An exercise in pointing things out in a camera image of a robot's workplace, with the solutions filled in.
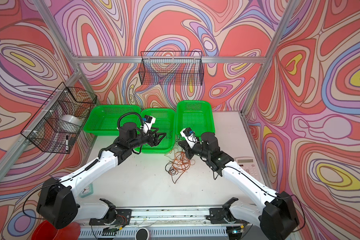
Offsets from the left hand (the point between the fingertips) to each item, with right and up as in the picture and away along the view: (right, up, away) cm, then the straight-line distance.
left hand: (163, 130), depth 77 cm
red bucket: (-46, -41, -17) cm, 64 cm away
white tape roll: (-45, +6, -4) cm, 46 cm away
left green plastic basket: (-52, +8, +38) cm, 65 cm away
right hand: (+9, -8, -1) cm, 12 cm away
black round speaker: (-8, -45, -12) cm, 48 cm away
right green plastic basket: (+23, +11, +41) cm, 49 cm away
